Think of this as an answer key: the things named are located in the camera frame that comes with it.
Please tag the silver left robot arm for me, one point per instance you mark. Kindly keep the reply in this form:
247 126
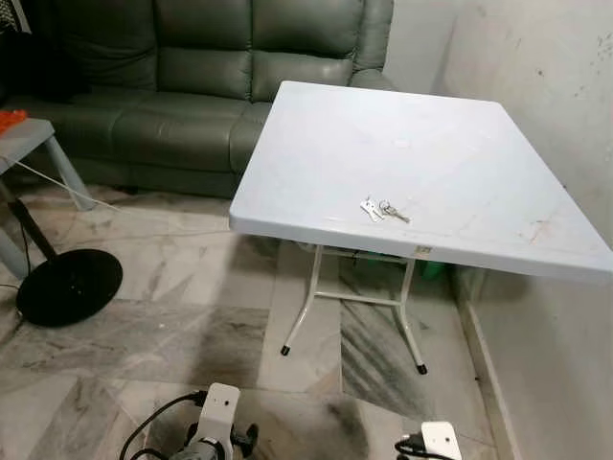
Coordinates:
201 450

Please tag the green object under table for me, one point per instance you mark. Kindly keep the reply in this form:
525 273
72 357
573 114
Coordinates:
436 270

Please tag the small yellow table sticker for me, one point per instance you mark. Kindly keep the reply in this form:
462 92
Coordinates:
422 251

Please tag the white folding table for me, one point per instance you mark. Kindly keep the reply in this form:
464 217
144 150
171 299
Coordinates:
431 153

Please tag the green leather sofa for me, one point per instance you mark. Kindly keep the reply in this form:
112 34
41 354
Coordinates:
192 96

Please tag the black round-base stand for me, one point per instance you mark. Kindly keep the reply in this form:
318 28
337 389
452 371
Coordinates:
72 287

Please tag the grey side table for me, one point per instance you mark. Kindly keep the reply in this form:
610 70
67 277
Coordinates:
24 139

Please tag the orange object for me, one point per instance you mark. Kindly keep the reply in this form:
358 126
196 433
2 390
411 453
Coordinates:
11 120

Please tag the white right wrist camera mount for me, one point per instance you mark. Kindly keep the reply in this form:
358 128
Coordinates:
442 441

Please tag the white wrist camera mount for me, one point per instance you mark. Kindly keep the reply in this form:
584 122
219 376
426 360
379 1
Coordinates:
220 407
442 441

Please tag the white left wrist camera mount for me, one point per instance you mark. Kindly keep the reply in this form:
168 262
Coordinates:
220 407

